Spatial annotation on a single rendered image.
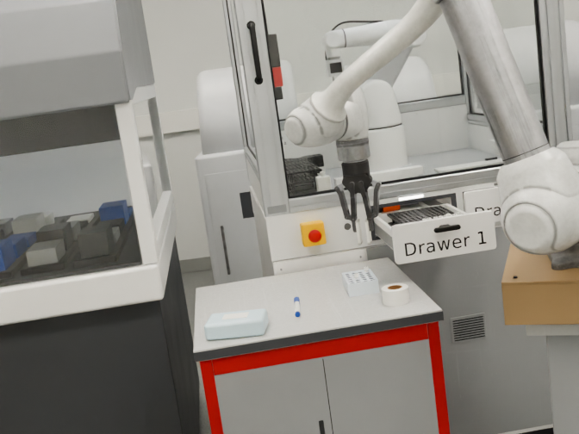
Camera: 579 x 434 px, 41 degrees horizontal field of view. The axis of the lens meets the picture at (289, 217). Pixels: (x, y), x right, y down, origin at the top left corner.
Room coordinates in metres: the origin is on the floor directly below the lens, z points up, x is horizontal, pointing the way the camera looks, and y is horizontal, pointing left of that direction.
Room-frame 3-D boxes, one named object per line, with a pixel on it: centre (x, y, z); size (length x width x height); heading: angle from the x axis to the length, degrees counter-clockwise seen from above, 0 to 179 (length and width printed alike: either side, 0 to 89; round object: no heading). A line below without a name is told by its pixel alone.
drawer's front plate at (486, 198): (2.47, -0.71, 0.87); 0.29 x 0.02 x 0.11; 95
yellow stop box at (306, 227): (2.40, -0.07, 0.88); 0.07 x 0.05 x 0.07; 95
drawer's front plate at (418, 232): (2.12, -0.42, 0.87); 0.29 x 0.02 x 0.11; 95
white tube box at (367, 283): (2.11, -0.17, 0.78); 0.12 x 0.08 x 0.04; 3
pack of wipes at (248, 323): (1.89, 0.17, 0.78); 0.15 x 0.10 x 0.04; 83
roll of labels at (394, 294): (1.96, -0.25, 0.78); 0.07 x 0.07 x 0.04
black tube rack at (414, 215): (2.32, -0.40, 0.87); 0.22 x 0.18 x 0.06; 5
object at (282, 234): (2.93, -0.39, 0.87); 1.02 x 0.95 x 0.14; 95
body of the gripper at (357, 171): (2.14, -0.20, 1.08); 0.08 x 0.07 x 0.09; 72
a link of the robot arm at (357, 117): (2.13, -0.19, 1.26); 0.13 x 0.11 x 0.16; 138
